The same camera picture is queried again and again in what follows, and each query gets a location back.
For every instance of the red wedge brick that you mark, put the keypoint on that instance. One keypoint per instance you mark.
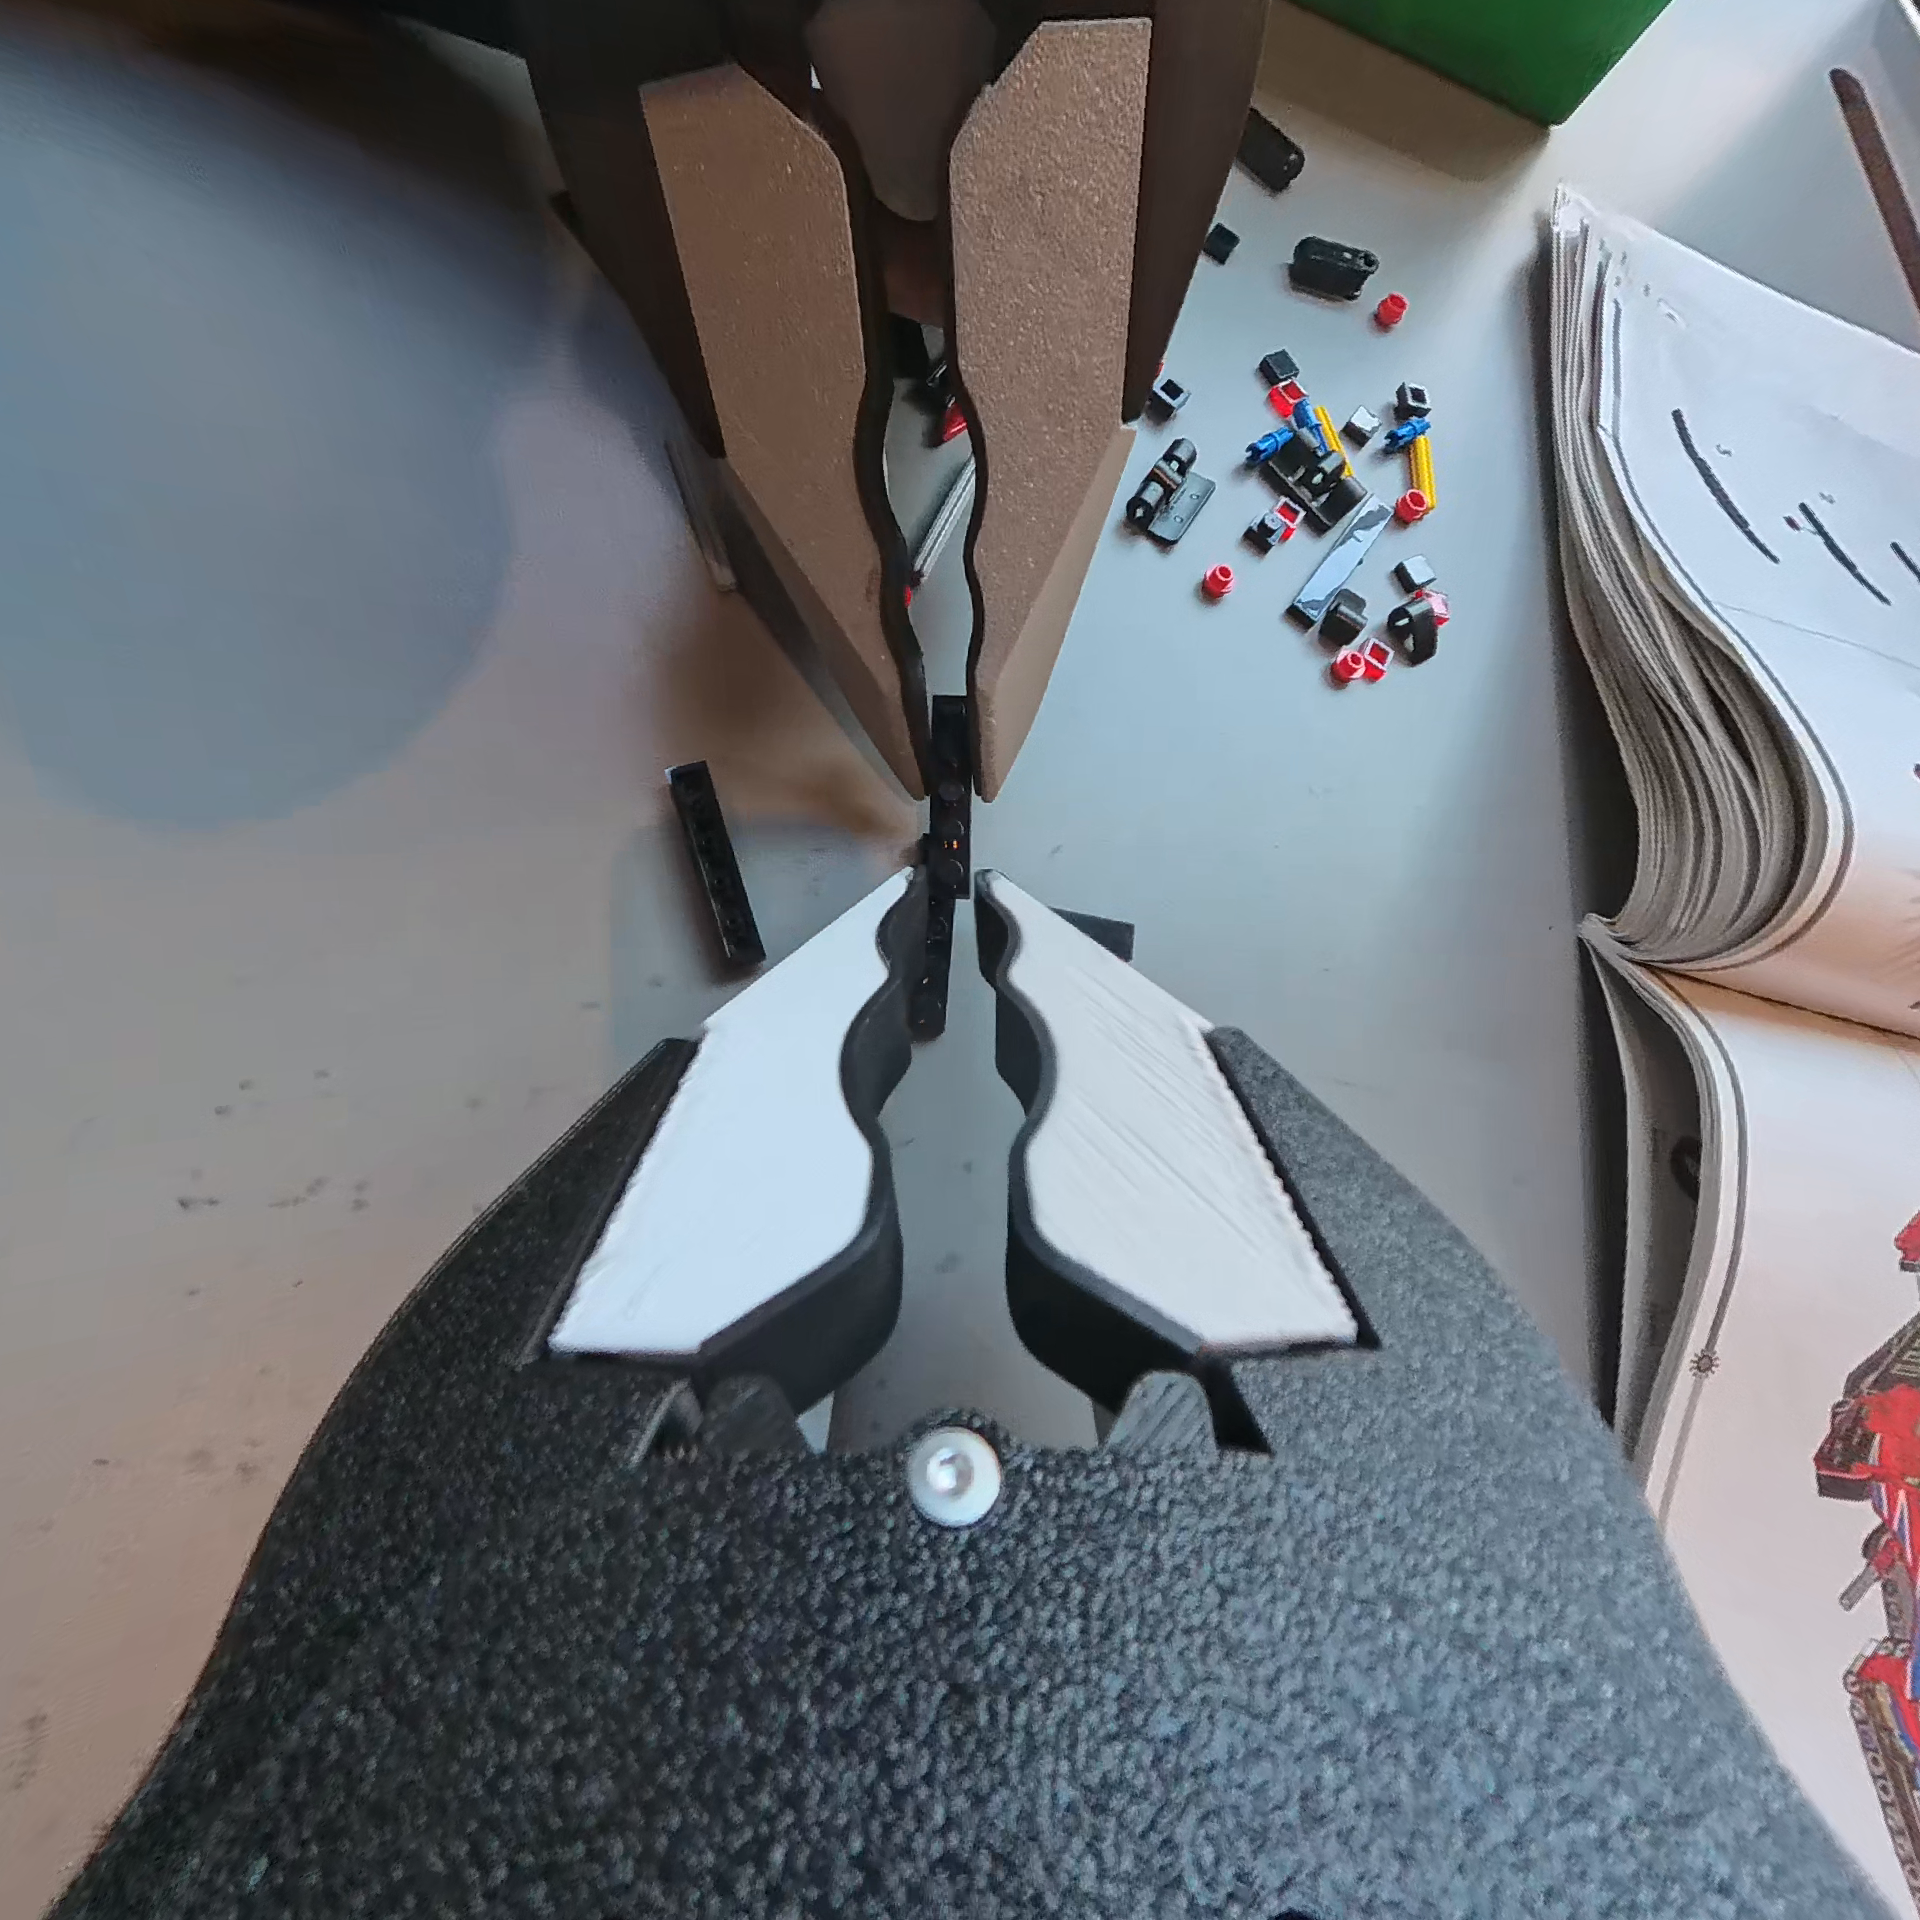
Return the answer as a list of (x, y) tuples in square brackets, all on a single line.
[(949, 415)]

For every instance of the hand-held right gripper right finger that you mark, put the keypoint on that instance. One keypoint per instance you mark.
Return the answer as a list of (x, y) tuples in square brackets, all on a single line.
[(1170, 1186)]

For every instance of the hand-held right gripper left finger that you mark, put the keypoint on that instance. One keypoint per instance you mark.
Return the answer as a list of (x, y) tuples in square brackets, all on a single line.
[(735, 1200)]

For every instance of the tiny black square brick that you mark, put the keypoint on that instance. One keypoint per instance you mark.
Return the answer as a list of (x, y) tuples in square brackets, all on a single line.
[(1223, 242)]

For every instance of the grey axle rod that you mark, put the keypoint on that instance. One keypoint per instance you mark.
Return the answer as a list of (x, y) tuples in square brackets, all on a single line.
[(944, 518)]

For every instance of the green plastic bin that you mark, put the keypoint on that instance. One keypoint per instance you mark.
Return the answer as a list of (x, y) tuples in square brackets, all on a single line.
[(1500, 45)]

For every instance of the open instruction booklet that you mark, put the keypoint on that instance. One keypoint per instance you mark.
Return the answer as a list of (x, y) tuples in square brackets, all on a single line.
[(1725, 600)]

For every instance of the black pin connector brick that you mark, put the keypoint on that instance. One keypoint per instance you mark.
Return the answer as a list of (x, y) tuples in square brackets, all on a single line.
[(1331, 267)]

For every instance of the black brick plate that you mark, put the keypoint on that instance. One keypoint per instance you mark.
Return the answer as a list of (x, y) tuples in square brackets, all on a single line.
[(951, 766), (717, 863), (932, 960)]

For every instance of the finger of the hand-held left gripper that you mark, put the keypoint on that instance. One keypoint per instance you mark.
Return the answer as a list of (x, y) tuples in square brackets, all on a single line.
[(1050, 301), (765, 301)]

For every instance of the short black brick liftarm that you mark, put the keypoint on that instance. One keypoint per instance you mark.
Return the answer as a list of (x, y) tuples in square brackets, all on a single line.
[(1273, 151)]

